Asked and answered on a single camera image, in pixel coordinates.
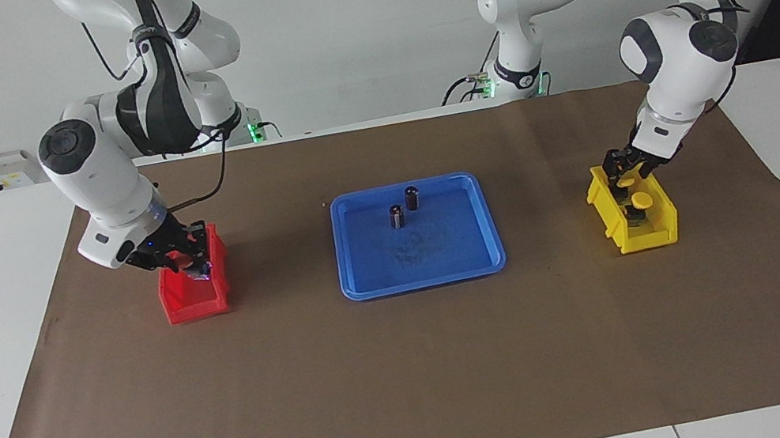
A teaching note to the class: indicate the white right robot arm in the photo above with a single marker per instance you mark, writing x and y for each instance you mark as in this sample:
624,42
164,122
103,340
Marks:
101,173

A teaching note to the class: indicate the green lit controller box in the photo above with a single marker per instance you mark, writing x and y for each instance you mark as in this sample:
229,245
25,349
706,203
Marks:
259,129
481,86

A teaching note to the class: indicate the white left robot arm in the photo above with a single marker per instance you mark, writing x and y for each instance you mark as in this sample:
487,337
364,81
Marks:
681,51

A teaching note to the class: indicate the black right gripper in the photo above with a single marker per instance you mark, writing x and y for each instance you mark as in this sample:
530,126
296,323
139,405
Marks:
163,241

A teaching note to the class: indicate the yellow plastic bin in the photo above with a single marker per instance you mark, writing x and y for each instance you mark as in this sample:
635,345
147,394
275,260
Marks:
663,223

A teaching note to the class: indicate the blue plastic tray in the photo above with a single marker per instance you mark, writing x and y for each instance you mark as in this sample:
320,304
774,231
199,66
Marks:
383,268

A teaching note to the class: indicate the yellow push button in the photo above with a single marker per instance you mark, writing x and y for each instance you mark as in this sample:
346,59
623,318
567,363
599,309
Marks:
625,183
642,200

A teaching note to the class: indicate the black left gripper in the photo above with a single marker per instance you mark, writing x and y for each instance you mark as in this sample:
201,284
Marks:
654,147

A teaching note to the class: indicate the red plastic bin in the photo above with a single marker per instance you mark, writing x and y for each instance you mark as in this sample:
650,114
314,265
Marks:
197,305

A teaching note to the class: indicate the black cylindrical knob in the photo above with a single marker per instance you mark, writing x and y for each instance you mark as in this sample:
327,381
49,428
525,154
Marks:
397,216
412,197

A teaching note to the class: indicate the brown paper mat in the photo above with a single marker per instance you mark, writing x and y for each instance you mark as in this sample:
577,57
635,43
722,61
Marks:
417,375

